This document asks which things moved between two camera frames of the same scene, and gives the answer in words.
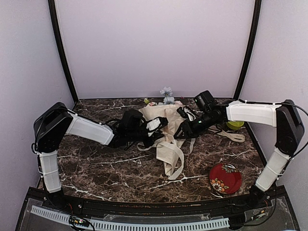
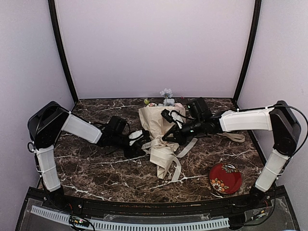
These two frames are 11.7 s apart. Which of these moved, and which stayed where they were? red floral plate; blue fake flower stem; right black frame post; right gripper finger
Moved: right gripper finger
Stayed: red floral plate; blue fake flower stem; right black frame post
